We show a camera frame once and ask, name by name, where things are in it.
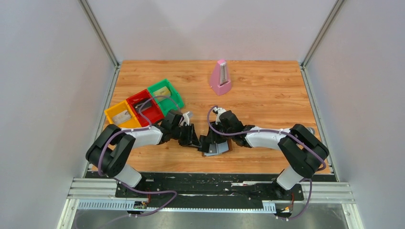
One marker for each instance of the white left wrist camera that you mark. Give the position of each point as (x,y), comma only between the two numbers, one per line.
(186,118)

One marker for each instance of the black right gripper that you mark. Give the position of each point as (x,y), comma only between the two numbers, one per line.
(214,134)

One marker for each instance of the pink metronome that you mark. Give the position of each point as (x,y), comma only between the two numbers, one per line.
(220,81)

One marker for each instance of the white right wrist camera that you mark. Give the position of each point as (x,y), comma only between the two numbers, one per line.
(218,111)

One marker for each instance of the green plastic bin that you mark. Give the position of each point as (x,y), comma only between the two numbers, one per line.
(169,99)

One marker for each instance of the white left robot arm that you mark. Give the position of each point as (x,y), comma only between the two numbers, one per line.
(110,151)

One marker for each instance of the red plastic bin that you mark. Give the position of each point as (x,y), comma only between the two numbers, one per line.
(150,110)

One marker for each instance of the gold card in green bin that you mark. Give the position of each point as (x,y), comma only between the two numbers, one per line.
(162,94)

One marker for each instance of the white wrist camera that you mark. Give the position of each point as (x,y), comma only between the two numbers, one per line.
(218,111)
(186,118)

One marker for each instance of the yellow plastic bin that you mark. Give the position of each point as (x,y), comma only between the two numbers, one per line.
(114,110)

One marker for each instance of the silver card in yellow bin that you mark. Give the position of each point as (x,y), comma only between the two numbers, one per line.
(121,117)

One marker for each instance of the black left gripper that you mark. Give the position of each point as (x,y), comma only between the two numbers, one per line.
(186,134)

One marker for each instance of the black mounting rail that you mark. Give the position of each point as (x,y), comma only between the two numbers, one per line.
(193,192)

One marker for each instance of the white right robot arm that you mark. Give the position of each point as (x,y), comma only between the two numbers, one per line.
(305,153)

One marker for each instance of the brown leather card holder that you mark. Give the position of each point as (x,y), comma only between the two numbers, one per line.
(218,149)

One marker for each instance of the black microphone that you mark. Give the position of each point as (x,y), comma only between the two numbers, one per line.
(312,130)

